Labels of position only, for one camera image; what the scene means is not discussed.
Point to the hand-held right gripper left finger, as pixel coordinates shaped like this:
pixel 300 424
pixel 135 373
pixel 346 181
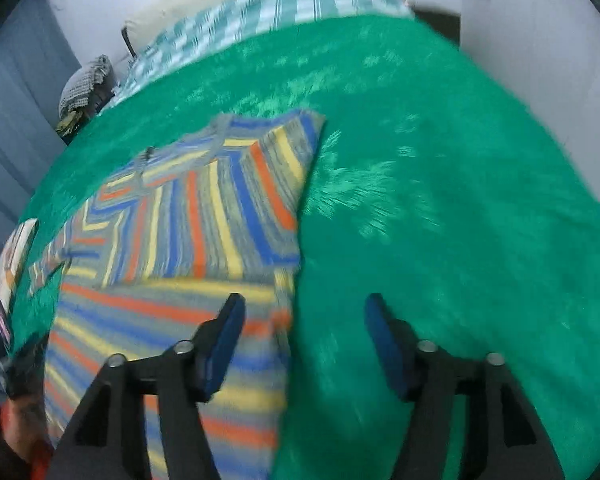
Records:
pixel 225 345

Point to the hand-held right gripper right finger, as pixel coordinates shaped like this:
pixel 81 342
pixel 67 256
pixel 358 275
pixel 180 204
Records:
pixel 385 345

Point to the striped knit sweater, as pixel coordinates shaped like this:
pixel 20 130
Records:
pixel 205 220

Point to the person's left hand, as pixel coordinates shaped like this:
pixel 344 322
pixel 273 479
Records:
pixel 25 425

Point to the printed white pillow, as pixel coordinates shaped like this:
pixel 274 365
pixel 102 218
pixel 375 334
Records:
pixel 17 255

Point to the green velvet blanket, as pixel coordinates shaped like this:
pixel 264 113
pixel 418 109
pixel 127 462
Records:
pixel 430 210

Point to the grey curtain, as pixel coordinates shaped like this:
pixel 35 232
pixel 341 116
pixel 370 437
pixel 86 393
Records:
pixel 10 135

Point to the olive cloth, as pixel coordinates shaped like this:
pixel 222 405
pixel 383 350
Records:
pixel 70 122

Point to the checked cloth pile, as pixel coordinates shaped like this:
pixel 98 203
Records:
pixel 85 82

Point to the white wardrobe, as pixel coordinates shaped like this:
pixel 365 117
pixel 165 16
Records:
pixel 530 60

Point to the dark nightstand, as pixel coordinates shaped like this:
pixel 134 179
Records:
pixel 442 22

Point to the teal checked bed sheet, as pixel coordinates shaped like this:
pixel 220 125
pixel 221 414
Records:
pixel 280 5

